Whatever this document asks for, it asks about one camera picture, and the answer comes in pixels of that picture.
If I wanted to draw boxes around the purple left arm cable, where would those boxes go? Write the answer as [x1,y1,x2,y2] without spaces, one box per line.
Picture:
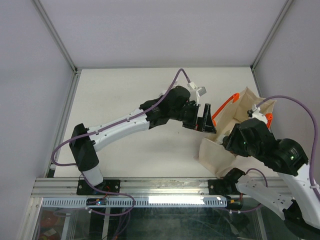
[50,68,198,217]

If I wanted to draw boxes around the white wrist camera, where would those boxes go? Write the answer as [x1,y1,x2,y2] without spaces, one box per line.
[187,82,207,106]
[247,104,268,124]

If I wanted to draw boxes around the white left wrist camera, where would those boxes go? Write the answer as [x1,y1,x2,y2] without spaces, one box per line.
[187,82,207,106]

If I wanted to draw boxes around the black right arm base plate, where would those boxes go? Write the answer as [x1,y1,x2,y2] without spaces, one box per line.
[207,179,239,197]

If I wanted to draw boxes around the aluminium mounting rail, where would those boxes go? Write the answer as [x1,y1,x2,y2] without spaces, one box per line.
[31,176,296,198]

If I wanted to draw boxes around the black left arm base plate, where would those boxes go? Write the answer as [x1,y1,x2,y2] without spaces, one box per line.
[76,179,121,196]

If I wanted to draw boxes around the beige canvas bag orange handles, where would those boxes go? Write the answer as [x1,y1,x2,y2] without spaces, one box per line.
[198,87,277,178]

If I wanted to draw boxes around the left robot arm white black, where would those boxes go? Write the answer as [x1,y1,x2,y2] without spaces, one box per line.
[69,86,217,195]

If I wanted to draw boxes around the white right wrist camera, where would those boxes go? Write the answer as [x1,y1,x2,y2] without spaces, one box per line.
[247,104,268,124]

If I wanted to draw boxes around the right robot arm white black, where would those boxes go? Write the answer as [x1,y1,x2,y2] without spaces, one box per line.
[222,118,320,240]

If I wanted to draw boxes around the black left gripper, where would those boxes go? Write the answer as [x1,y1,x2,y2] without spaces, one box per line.
[169,102,217,135]

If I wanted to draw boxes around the small electronics board with leds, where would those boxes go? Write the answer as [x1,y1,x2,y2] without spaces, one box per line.
[86,198,109,206]

